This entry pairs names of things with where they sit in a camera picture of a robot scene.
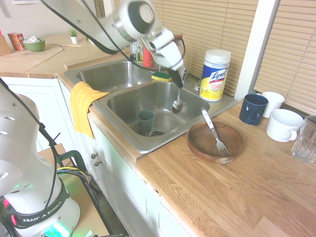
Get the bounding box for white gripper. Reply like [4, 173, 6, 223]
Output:
[142, 28, 186, 89]

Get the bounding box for metal spoon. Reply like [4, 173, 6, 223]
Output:
[172, 86, 184, 114]

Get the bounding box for stainless steel double sink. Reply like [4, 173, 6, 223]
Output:
[64, 58, 239, 155]

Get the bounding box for metal sink drain strainer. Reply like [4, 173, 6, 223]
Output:
[147, 129, 165, 138]

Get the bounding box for yellow green sponge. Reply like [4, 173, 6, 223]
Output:
[151, 71, 173, 83]

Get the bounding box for red plastic cup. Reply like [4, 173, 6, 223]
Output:
[142, 47, 154, 68]

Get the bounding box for Lysol wipes canister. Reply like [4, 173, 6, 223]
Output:
[199, 48, 232, 102]

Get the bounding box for dish soap bottle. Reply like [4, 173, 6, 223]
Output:
[134, 41, 144, 62]

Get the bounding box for teal plastic mug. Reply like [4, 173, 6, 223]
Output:
[136, 110, 156, 133]

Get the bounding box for wide beige window blinds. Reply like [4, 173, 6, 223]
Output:
[148, 0, 259, 97]

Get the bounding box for wooden bowl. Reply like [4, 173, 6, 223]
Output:
[187, 121, 244, 164]

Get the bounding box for navy blue mug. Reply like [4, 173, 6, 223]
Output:
[238, 93, 269, 125]

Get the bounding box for tall white mug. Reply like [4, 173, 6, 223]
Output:
[256, 91, 286, 119]

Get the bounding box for yellow dish towel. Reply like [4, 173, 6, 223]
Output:
[70, 81, 110, 140]

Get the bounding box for small potted plant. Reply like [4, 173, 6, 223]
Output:
[68, 27, 79, 44]

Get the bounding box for narrow beige window blinds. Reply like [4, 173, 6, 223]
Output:
[254, 0, 316, 116]

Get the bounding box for wide white cup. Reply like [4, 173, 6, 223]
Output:
[266, 109, 305, 143]

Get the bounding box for white kitchen cabinets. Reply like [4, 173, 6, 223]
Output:
[0, 76, 193, 237]

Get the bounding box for green clamp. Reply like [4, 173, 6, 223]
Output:
[55, 150, 87, 173]

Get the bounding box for clear drinking glass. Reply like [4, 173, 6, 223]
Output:
[291, 115, 316, 163]

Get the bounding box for green bowl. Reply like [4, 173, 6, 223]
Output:
[24, 38, 46, 52]

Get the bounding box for thin wooden board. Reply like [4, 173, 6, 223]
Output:
[0, 43, 64, 74]

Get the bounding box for white crumpled tissue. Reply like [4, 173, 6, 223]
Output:
[22, 36, 41, 44]

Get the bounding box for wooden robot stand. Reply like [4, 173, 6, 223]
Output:
[37, 143, 112, 237]

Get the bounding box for orange cardboard box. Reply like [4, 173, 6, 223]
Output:
[7, 32, 25, 51]

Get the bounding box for wooden knife block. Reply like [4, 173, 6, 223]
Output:
[0, 29, 12, 57]

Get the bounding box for metal fork white handle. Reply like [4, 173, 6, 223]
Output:
[200, 107, 232, 158]

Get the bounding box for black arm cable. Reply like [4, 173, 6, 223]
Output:
[40, 0, 161, 72]

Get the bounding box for white window frame post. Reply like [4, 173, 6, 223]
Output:
[234, 0, 281, 101]

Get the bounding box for coloured cable bundle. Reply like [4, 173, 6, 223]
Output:
[56, 166, 99, 196]

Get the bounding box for black base cable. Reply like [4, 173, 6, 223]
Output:
[0, 78, 61, 215]

